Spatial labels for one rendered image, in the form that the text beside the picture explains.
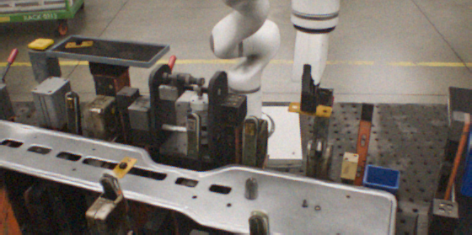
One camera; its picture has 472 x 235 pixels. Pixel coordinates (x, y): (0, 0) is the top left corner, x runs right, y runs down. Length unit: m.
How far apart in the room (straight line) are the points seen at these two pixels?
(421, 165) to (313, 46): 1.04
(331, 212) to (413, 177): 0.69
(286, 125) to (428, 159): 0.54
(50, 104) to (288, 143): 0.83
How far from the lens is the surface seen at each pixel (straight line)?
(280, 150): 1.73
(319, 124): 1.15
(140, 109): 1.34
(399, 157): 1.83
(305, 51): 0.86
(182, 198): 1.14
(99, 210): 1.08
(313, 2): 0.83
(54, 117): 1.48
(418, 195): 1.68
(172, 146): 1.37
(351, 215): 1.10
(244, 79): 1.65
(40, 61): 1.68
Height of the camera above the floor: 1.74
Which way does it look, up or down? 33 degrees down
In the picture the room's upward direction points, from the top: 2 degrees counter-clockwise
